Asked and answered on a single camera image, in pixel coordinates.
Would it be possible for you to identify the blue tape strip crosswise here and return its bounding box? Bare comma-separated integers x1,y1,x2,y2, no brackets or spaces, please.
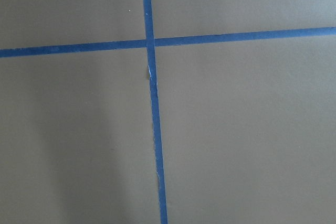
1,27,335,58

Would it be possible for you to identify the brown paper table cover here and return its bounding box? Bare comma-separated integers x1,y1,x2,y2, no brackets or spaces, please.
1,0,335,223

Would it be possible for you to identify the blue tape strip lengthwise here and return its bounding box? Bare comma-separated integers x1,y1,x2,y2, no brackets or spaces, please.
143,0,168,223

